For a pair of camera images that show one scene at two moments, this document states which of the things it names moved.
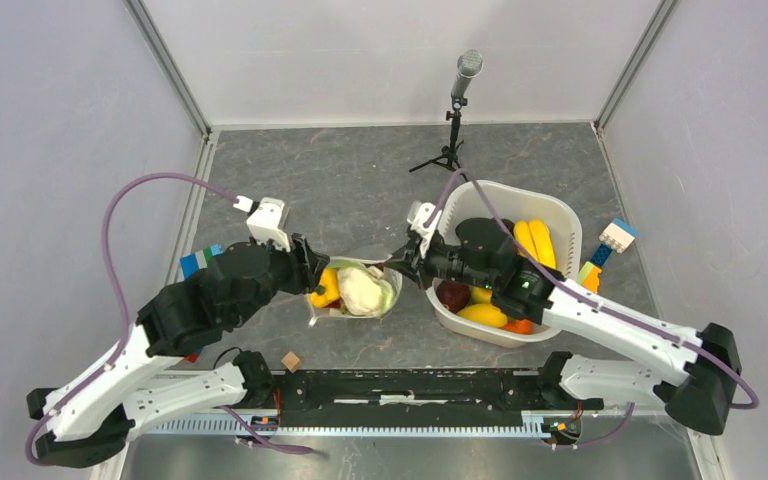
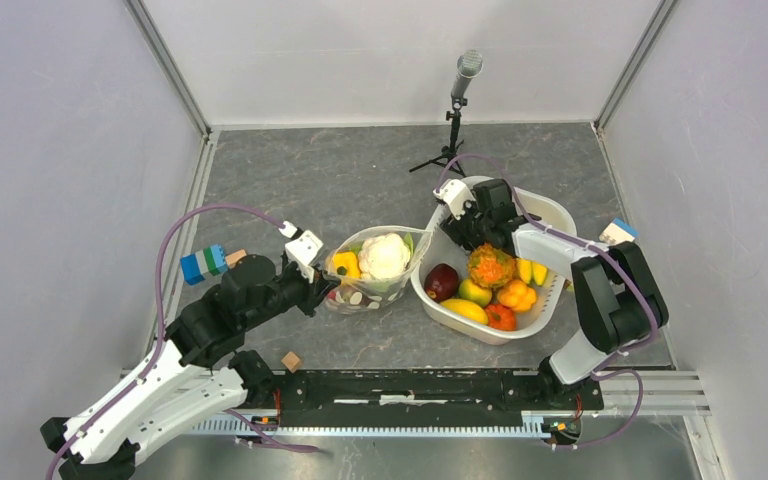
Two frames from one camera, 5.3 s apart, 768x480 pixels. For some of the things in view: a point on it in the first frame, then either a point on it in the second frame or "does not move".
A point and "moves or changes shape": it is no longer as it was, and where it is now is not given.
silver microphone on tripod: (469, 65) does not move
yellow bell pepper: (329, 277) moves or changes shape
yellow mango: (484, 314) -> (465, 310)
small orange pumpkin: (522, 326) -> (501, 317)
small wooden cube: (291, 361) does not move
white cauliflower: (365, 291) -> (384, 256)
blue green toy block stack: (190, 264) does not move
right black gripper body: (442, 260) -> (471, 225)
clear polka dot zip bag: (357, 287) moves or changes shape
